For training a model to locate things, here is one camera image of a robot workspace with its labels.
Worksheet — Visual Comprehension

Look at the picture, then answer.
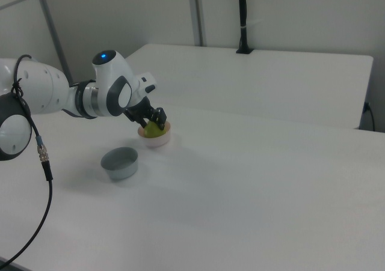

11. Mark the green pear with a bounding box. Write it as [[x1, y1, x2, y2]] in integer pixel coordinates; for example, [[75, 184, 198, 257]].
[[144, 120, 167, 139]]

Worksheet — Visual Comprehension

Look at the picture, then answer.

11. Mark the pink plastic bowl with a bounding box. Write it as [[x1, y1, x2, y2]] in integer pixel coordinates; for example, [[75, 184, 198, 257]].
[[137, 119, 173, 149]]

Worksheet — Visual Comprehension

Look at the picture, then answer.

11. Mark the thin black power cable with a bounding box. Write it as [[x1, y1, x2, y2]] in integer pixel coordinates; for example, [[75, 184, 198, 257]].
[[363, 102, 376, 132]]

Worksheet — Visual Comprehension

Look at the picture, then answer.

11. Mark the black cable with metal connector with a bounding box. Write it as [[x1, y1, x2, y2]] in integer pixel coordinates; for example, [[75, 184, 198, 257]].
[[0, 53, 55, 267]]

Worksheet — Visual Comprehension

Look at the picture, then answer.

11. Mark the dark robot gripper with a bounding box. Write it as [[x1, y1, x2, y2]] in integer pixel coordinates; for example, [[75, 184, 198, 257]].
[[123, 72, 168, 131]]

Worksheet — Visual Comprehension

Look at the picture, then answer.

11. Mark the black pole with white band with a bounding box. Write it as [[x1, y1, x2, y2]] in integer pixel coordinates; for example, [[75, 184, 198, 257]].
[[235, 0, 255, 55]]

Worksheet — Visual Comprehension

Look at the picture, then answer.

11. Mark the grey plastic bowl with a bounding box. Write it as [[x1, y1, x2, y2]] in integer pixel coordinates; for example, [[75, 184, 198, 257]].
[[100, 147, 140, 181]]

